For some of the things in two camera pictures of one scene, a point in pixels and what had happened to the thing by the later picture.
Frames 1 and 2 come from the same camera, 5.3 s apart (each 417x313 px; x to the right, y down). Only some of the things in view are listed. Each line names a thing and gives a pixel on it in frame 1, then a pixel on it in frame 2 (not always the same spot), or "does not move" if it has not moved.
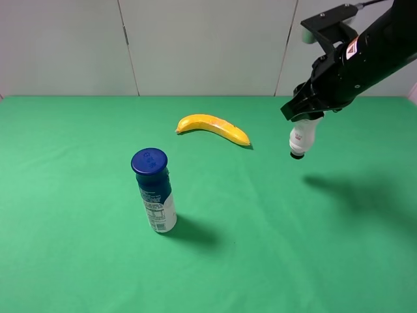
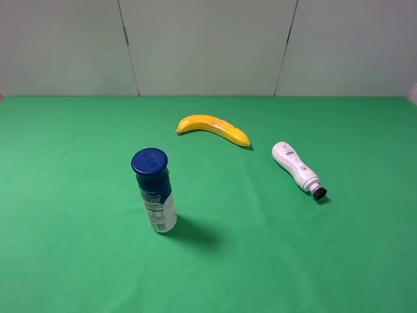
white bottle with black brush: x=301 y=135 to x=286 y=155
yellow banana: x=213 y=124 does not move
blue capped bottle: x=150 y=166 does not move
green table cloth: x=257 y=230 does not move
